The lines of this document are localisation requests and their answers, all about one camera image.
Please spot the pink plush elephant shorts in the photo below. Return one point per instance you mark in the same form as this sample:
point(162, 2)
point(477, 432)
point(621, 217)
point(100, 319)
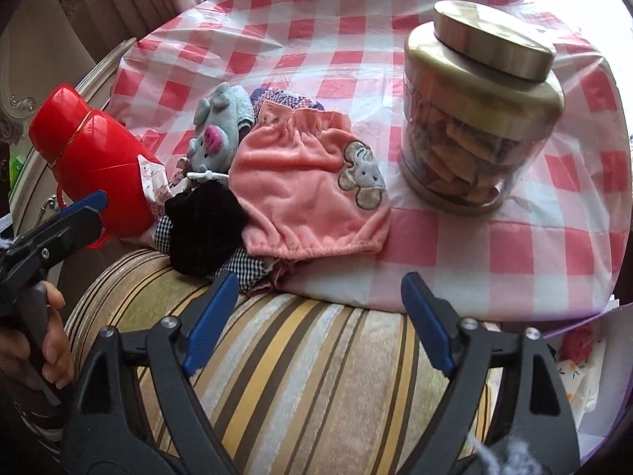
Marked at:
point(296, 183)

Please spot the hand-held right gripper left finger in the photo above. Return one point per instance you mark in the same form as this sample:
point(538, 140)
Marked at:
point(210, 326)

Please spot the white orange-print cloth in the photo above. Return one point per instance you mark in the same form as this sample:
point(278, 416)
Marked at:
point(573, 381)

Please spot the small floral cloth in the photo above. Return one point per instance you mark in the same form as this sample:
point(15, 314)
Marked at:
point(153, 183)

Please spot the glass jar with metal lid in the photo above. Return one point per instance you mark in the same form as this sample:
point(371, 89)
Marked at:
point(474, 123)

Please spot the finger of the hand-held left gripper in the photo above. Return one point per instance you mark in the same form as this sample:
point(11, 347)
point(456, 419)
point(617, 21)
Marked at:
point(54, 242)
point(84, 202)

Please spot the pink checkered tablecloth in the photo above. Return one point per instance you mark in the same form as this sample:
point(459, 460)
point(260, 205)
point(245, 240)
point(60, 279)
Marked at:
point(346, 49)

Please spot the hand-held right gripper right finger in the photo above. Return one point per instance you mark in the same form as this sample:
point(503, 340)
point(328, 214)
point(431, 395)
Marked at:
point(428, 324)

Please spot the purple cardboard box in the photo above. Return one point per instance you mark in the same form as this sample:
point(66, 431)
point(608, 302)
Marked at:
point(613, 346)

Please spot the red knitted item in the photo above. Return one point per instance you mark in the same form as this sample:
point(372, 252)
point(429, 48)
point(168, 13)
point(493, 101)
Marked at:
point(576, 344)

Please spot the purple knitted hat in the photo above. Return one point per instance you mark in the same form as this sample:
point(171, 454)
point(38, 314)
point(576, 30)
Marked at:
point(277, 96)

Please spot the green packet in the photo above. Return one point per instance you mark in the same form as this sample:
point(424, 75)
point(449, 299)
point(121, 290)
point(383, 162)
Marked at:
point(16, 168)

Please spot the beige curtain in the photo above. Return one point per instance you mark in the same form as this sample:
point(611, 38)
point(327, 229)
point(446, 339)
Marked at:
point(123, 0)

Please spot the person's left hand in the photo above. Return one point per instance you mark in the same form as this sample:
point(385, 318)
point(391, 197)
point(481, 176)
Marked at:
point(58, 351)

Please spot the red thermos flask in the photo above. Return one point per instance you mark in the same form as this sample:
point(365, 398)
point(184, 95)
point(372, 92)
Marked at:
point(99, 158)

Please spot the light blue towel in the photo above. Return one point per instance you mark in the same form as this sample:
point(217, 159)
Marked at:
point(242, 106)

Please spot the grey plush pig toy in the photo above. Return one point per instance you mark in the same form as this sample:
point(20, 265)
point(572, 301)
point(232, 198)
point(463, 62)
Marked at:
point(212, 141)

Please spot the striped velvet cushion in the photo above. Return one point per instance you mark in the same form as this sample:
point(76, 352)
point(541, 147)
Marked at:
point(316, 381)

